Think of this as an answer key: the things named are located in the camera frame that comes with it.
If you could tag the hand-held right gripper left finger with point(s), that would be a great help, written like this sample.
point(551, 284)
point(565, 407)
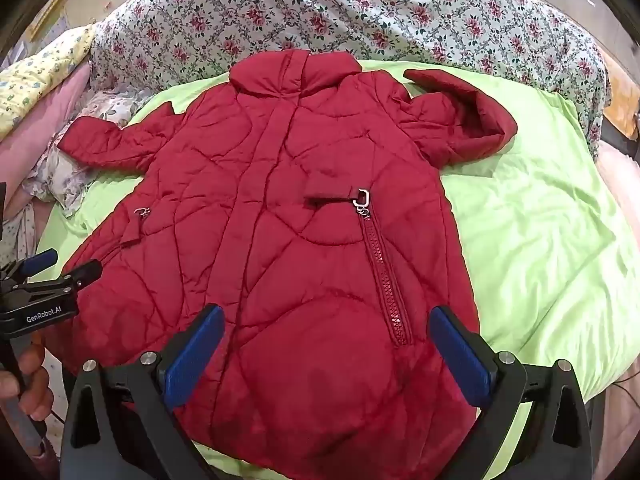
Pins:
point(192, 355)

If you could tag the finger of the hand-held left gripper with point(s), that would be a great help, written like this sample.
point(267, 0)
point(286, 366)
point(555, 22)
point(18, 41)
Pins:
point(87, 272)
point(37, 262)

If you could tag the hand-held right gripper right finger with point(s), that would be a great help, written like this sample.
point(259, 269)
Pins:
point(457, 355)

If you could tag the red quilted coat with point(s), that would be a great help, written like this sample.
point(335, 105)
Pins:
point(300, 240)

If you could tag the person's left hand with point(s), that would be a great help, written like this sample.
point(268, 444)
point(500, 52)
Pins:
point(25, 375)

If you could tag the pale floral sheet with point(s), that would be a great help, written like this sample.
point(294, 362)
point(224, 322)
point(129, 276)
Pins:
point(70, 160)

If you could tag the green blanket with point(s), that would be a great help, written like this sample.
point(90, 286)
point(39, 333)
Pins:
point(530, 240)

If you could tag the pink pillow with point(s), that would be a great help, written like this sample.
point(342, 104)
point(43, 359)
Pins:
point(40, 125)

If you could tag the yellow floral pillow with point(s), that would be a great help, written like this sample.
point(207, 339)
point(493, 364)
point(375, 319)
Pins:
point(35, 77)

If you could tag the orange cloth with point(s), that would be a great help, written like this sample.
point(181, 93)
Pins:
point(622, 105)

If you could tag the rose print floral quilt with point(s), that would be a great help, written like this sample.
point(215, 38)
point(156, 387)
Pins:
point(350, 10)

